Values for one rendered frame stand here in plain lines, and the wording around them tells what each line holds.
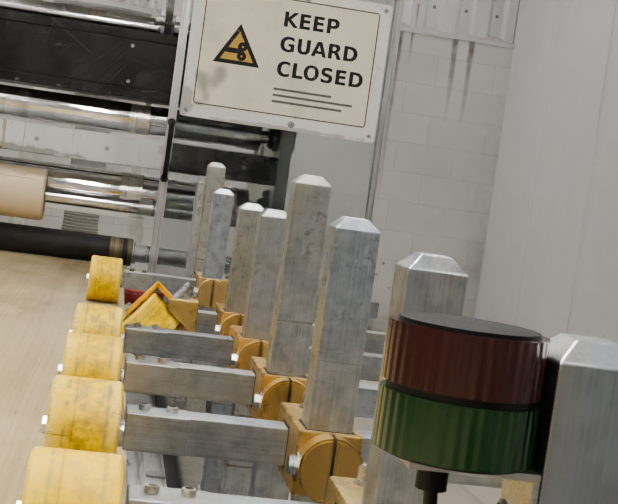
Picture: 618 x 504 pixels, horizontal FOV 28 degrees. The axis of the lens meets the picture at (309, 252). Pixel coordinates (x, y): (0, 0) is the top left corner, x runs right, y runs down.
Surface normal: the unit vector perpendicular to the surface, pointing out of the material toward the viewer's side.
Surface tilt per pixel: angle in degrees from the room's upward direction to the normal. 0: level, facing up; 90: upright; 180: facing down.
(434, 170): 90
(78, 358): 57
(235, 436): 90
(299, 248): 90
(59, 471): 34
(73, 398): 47
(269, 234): 90
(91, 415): 64
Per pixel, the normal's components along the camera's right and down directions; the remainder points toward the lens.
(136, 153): 0.15, 0.07
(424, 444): -0.47, -0.02
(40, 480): 0.20, -0.65
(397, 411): -0.79, -0.07
